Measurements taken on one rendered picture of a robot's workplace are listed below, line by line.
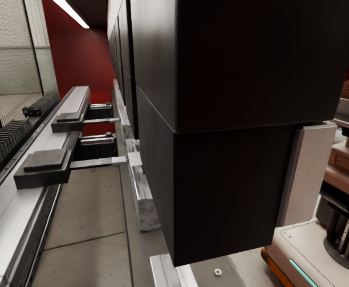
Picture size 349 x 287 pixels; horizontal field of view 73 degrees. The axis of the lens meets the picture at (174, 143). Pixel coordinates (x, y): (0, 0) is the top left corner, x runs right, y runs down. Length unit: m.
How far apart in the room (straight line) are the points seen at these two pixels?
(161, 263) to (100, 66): 2.47
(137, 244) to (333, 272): 1.11
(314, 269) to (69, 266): 1.41
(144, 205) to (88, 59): 2.31
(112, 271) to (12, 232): 1.22
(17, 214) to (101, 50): 2.32
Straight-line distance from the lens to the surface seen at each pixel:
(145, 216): 0.58
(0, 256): 0.49
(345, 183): 1.17
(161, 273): 0.41
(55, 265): 1.85
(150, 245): 0.58
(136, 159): 0.66
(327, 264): 1.53
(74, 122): 0.98
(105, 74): 2.75
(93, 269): 1.74
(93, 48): 2.74
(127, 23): 0.29
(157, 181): 0.16
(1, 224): 0.56
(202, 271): 0.53
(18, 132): 0.93
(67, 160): 0.65
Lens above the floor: 1.29
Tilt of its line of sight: 22 degrees down
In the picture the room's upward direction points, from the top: straight up
